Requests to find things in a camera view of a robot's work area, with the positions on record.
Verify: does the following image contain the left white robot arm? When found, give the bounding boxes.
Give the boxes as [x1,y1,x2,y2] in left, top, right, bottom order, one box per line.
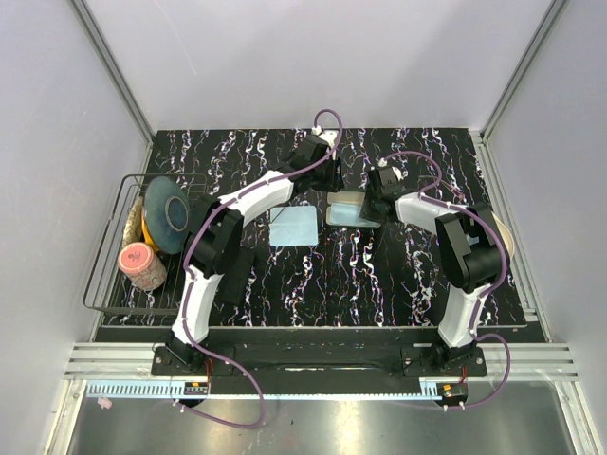
[167,127,342,375]

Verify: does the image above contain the blue ceramic plate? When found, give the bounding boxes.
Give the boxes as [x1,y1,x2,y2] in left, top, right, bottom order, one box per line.
[143,175,191,254]

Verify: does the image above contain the light blue cloth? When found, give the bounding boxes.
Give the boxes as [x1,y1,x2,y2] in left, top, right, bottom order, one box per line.
[269,206,319,247]
[326,203,366,227]

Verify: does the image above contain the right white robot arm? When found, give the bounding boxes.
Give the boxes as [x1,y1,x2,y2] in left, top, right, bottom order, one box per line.
[360,167,510,376]

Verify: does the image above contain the red thin sunglasses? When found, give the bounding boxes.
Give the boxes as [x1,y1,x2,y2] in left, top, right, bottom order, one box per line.
[418,174,467,202]

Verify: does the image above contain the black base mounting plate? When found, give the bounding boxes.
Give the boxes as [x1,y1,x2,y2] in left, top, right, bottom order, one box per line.
[149,326,488,384]

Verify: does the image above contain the black glasses case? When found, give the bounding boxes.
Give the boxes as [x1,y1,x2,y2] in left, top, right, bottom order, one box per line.
[216,247,256,306]

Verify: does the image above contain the dark green glasses case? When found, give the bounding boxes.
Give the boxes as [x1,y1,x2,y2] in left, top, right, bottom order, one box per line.
[325,191,380,228]

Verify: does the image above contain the woven beige plate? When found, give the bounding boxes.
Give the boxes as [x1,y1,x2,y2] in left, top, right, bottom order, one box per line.
[121,196,143,248]

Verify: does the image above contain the yellow plate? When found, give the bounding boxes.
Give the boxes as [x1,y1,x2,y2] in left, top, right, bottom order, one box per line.
[141,213,159,253]

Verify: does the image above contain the pink patterned cup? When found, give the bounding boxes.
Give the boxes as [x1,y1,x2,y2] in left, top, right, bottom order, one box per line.
[118,242,167,292]

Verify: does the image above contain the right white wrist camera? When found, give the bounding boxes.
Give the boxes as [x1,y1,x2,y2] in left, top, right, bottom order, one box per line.
[377,159,403,185]

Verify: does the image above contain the black wire dish rack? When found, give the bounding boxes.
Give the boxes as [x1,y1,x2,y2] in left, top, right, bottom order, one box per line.
[83,173,197,319]

